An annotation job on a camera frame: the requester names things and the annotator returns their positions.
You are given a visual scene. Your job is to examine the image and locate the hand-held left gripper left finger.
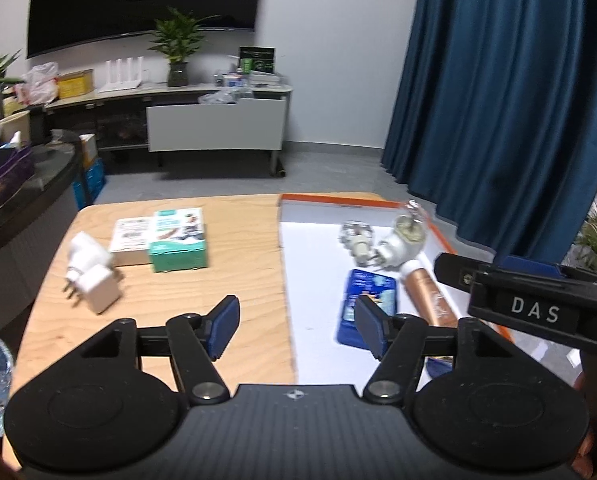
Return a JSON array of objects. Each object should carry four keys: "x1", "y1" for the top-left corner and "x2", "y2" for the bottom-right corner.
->
[{"x1": 80, "y1": 294, "x2": 242, "y2": 407}]

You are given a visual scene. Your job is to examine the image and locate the white cabinet panel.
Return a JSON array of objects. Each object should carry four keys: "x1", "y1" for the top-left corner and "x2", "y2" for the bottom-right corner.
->
[{"x1": 145, "y1": 97, "x2": 288, "y2": 154}]

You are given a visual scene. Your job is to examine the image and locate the white tray with orange rim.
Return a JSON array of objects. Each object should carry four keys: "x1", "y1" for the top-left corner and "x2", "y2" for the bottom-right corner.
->
[{"x1": 276, "y1": 192, "x2": 583, "y2": 397}]

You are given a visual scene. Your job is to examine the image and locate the white and yellow carton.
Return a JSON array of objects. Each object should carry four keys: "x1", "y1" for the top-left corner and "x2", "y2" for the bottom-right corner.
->
[{"x1": 78, "y1": 133, "x2": 100, "y2": 166}]

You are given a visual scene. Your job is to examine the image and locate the white router with antennas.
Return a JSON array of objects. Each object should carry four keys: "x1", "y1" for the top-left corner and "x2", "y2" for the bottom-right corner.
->
[{"x1": 98, "y1": 58, "x2": 142, "y2": 94}]

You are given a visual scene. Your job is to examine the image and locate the beige bin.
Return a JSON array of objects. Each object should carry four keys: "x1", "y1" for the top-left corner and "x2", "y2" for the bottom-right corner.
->
[{"x1": 0, "y1": 109, "x2": 32, "y2": 149}]

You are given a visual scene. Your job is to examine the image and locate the blue packet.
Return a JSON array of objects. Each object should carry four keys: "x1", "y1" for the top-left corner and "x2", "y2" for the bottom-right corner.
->
[{"x1": 335, "y1": 268, "x2": 399, "y2": 349}]

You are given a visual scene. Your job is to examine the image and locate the blue cartons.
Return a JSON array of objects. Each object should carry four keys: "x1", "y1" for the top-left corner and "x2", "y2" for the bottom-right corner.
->
[{"x1": 73, "y1": 157, "x2": 107, "y2": 211}]

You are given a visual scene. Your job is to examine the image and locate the copper metallic bottle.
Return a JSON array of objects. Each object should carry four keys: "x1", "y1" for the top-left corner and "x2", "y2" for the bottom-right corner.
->
[{"x1": 401, "y1": 262, "x2": 461, "y2": 329}]

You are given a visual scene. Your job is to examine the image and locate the white plug-in bulb night light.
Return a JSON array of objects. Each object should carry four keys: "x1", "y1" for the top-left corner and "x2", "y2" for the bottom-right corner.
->
[{"x1": 371, "y1": 199, "x2": 429, "y2": 269}]

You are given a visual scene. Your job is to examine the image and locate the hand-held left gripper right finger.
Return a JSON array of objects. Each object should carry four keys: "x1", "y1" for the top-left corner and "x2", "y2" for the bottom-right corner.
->
[{"x1": 354, "y1": 294, "x2": 518, "y2": 406}]

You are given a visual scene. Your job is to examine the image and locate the black and green box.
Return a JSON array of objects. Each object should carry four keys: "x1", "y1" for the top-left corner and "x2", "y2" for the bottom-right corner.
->
[{"x1": 238, "y1": 46, "x2": 277, "y2": 75}]

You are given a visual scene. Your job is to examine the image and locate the white and red plastic bag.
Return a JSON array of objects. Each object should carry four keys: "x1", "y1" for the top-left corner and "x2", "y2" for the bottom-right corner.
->
[{"x1": 20, "y1": 61, "x2": 60, "y2": 106}]

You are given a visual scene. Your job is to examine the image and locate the blue curtain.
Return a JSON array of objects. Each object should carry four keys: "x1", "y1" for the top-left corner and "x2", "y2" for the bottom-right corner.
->
[{"x1": 381, "y1": 0, "x2": 597, "y2": 277}]

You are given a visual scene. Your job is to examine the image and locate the yellow cardboard box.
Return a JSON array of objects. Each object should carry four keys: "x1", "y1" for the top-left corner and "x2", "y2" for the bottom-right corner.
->
[{"x1": 57, "y1": 68, "x2": 96, "y2": 100}]

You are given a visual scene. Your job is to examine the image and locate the potted plant in glass vase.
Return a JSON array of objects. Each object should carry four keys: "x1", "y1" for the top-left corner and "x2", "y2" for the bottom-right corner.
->
[{"x1": 148, "y1": 7, "x2": 220, "y2": 89}]

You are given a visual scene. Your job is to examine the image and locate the square white power adapter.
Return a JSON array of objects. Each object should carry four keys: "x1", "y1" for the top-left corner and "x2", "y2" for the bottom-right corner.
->
[{"x1": 60, "y1": 264, "x2": 122, "y2": 316}]

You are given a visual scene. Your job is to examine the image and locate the white product box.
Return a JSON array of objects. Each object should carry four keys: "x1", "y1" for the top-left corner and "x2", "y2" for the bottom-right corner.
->
[{"x1": 109, "y1": 216, "x2": 154, "y2": 267}]

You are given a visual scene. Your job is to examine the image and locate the dark round table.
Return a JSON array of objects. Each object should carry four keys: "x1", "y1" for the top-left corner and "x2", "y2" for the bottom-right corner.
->
[{"x1": 0, "y1": 129, "x2": 82, "y2": 341}]

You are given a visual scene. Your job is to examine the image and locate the rounded white power adapter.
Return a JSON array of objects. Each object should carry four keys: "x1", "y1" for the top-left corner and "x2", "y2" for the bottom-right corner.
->
[{"x1": 68, "y1": 231, "x2": 114, "y2": 277}]

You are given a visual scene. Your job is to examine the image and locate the crystal knob with white base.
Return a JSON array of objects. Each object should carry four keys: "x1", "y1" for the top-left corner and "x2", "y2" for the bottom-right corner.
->
[{"x1": 339, "y1": 219, "x2": 376, "y2": 267}]

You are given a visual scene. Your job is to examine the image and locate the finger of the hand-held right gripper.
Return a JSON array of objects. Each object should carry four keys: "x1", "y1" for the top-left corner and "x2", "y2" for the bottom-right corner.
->
[
  {"x1": 503, "y1": 254, "x2": 597, "y2": 285},
  {"x1": 435, "y1": 252, "x2": 495, "y2": 292}
]

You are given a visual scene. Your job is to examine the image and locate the crumpled clear plastic bag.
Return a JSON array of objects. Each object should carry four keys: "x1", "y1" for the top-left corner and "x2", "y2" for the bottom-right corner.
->
[{"x1": 198, "y1": 87, "x2": 254, "y2": 106}]

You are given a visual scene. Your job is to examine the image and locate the large black television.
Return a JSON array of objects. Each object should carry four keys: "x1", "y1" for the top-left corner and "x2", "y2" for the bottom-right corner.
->
[{"x1": 26, "y1": 0, "x2": 257, "y2": 60}]

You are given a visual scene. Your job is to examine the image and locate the long low media cabinet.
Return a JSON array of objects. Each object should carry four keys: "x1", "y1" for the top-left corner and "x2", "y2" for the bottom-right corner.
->
[{"x1": 43, "y1": 82, "x2": 295, "y2": 179}]

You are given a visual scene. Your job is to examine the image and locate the purple patterned box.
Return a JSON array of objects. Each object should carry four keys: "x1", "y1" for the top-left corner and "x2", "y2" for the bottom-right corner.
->
[{"x1": 0, "y1": 142, "x2": 36, "y2": 222}]

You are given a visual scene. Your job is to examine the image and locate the teal product box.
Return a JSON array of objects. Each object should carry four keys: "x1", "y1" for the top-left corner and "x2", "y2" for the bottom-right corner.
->
[{"x1": 147, "y1": 208, "x2": 210, "y2": 274}]

